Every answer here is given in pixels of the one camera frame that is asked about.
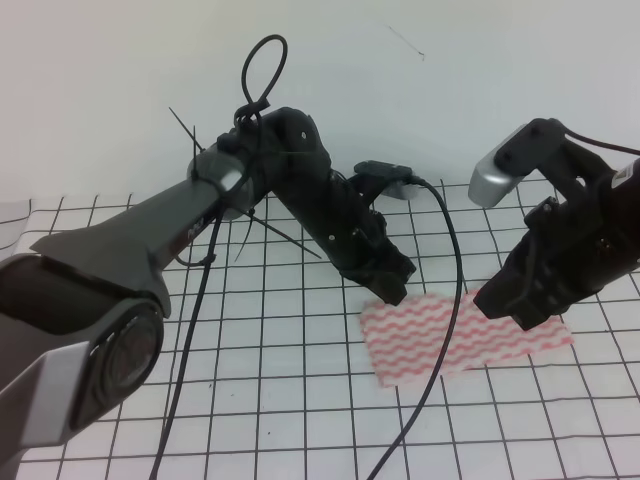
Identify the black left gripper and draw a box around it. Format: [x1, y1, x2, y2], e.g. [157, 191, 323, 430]
[294, 161, 416, 304]

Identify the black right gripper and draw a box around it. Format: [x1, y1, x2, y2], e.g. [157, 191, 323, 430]
[474, 119, 639, 330]

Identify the pink white wavy striped towel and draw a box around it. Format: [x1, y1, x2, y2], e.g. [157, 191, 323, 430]
[359, 293, 573, 387]

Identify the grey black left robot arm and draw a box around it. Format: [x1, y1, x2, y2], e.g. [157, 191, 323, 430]
[1, 108, 415, 460]

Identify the white black grid tablecloth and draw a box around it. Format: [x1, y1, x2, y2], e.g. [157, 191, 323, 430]
[1, 180, 639, 479]

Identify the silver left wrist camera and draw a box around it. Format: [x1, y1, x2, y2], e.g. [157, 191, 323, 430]
[381, 178, 424, 201]

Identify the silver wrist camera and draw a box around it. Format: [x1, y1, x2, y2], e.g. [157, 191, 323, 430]
[381, 178, 424, 201]
[468, 124, 526, 209]

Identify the black left camera cable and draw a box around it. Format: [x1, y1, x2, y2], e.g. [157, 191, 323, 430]
[367, 169, 461, 480]

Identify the black camera cable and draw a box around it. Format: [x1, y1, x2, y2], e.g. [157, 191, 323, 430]
[367, 169, 461, 480]
[559, 124, 640, 156]

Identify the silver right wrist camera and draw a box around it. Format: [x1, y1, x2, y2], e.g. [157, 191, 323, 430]
[468, 124, 526, 209]

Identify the black right camera cable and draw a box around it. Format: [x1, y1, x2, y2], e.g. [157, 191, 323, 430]
[559, 124, 640, 156]

